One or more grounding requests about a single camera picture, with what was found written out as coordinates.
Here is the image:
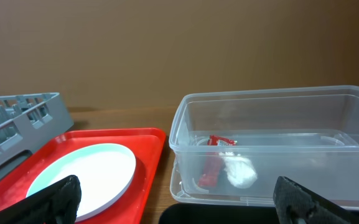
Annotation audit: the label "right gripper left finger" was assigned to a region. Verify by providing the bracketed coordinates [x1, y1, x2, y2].
[0, 175, 82, 224]

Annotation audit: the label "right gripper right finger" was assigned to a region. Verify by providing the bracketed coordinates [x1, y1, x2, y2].
[273, 176, 359, 224]

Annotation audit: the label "large light blue plate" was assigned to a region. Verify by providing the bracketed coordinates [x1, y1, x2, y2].
[26, 143, 136, 222]

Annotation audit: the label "white napkin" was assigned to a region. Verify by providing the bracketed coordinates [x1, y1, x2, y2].
[218, 152, 258, 189]

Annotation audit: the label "red ketchup packet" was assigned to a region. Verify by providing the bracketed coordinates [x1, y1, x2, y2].
[198, 135, 236, 189]

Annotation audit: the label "grey dishwasher rack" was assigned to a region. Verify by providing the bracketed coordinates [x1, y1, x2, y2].
[0, 93, 74, 180]

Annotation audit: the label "black waste tray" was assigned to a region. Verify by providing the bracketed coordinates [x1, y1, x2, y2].
[159, 203, 359, 224]

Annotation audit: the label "red plastic tray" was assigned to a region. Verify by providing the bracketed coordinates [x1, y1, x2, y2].
[0, 128, 166, 224]

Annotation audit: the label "clear plastic bin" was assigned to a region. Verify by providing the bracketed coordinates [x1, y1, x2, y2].
[169, 85, 359, 210]

